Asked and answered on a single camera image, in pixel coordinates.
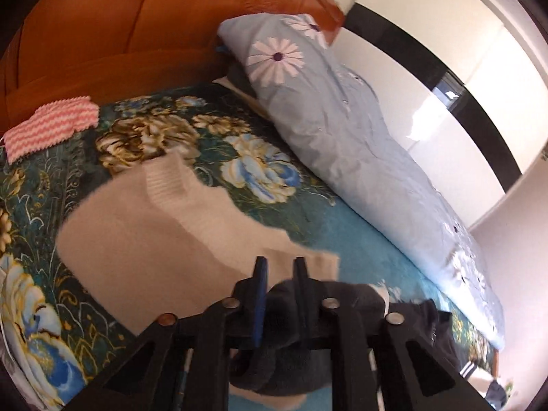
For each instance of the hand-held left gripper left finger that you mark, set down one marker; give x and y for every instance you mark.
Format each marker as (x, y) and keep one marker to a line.
(258, 304)

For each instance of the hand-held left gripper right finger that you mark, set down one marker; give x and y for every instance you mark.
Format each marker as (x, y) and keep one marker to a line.
(303, 304)

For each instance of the dark grey fleece garment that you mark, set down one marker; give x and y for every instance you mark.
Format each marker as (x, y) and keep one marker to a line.
(282, 342)

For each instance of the cream knit sweater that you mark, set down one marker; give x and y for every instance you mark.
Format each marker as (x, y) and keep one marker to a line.
(162, 239)

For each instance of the black clothing with white stripes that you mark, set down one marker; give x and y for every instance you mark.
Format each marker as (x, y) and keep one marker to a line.
(432, 325)

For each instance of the light blue floral quilt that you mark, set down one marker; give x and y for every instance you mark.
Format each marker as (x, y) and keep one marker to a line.
(355, 154)

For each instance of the green floral blanket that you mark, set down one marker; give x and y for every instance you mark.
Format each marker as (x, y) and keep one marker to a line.
(128, 145)

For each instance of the pink white zigzag knit cloth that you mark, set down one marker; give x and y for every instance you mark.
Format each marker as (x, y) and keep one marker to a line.
(51, 126)

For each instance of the orange leather headboard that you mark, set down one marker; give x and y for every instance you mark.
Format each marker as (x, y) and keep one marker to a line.
(128, 30)

